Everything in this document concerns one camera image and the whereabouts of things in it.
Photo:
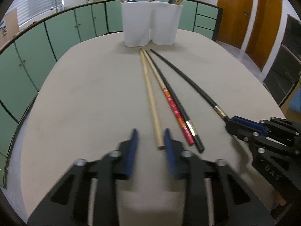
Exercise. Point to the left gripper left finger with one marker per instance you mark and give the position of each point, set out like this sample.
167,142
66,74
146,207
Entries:
67,202

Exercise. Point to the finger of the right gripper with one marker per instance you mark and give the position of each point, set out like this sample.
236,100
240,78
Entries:
254,126
243,134

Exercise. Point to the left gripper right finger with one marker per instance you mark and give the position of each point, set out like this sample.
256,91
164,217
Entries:
234,203

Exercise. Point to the black chopstick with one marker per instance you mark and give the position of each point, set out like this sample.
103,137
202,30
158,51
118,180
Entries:
196,87
197,140

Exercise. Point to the black glass cabinet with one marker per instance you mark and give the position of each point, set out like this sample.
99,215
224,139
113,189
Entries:
285,71

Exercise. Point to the brown wooden door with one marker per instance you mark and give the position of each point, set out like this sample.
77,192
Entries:
235,20
264,31

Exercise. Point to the white two-compartment utensil holder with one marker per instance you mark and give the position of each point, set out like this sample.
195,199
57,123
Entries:
145,22

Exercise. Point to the brown board with device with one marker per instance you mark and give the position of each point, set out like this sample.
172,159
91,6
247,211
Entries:
9,26

